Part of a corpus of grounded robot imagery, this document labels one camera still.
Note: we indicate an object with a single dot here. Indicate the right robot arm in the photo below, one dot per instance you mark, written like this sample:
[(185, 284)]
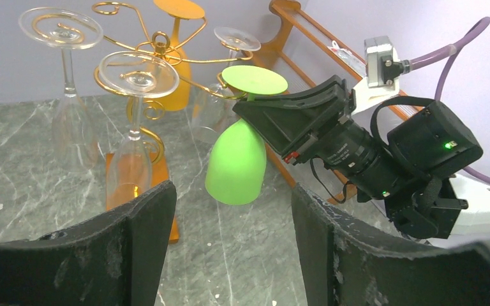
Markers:
[(415, 171)]

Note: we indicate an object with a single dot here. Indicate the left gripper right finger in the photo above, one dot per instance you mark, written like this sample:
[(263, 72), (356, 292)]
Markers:
[(346, 261)]

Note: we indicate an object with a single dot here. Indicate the orange plastic goblet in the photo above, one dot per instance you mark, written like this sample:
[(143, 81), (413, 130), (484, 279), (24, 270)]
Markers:
[(176, 56)]

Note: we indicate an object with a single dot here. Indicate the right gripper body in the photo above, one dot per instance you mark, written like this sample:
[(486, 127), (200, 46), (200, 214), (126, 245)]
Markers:
[(351, 150)]

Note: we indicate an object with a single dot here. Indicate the white packaged item on shelf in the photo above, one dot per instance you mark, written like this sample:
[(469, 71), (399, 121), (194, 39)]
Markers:
[(348, 58)]

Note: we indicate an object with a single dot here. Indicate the gold wire wine glass rack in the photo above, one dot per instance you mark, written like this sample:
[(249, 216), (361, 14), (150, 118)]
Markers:
[(241, 48)]

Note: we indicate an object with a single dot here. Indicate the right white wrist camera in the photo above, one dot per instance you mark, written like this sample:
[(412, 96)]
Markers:
[(383, 69)]

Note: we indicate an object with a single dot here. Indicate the orange wooden tiered shelf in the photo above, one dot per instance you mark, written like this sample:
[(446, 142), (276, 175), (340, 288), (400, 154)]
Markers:
[(300, 51)]

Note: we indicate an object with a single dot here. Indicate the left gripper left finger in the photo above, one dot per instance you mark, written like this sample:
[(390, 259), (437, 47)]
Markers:
[(114, 258)]

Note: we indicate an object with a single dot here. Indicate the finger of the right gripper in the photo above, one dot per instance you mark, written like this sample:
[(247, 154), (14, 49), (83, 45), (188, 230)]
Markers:
[(287, 121)]

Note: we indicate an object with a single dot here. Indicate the green plastic goblet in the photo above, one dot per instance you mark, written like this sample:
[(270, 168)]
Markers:
[(238, 159)]

